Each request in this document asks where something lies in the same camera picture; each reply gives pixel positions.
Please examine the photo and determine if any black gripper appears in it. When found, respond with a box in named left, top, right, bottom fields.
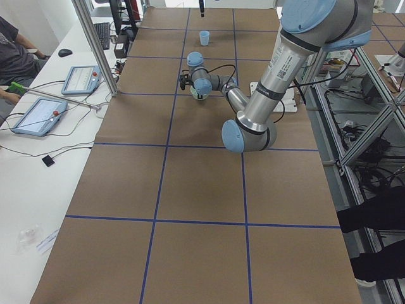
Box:
left=178, top=0, right=205, bottom=90

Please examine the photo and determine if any light blue plastic cup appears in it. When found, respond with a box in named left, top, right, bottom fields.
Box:
left=199, top=30, right=210, bottom=46

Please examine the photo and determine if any light green bowl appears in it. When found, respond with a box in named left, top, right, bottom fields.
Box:
left=190, top=87, right=208, bottom=101

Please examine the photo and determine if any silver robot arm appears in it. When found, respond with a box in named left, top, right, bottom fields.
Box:
left=179, top=0, right=374, bottom=153

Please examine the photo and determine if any black keyboard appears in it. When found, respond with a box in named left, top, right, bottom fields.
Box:
left=94, top=22, right=110, bottom=50

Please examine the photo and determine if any far blue teach pendant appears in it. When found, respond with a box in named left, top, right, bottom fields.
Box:
left=61, top=65, right=101, bottom=96

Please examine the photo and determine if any blue teach pendant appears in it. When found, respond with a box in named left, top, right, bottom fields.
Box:
left=61, top=65, right=101, bottom=96
left=11, top=98, right=68, bottom=137

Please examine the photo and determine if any black computer mouse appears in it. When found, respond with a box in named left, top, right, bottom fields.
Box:
left=58, top=48, right=73, bottom=58

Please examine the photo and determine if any seated person grey shirt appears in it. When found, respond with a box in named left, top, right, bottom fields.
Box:
left=1, top=18, right=49, bottom=87

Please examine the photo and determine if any near blue teach pendant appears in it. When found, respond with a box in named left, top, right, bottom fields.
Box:
left=11, top=98, right=68, bottom=137

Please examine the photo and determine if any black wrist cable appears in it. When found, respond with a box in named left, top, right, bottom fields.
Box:
left=204, top=64, right=237, bottom=86

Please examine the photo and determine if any aluminium frame post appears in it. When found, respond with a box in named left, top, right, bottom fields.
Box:
left=72, top=0, right=118, bottom=97

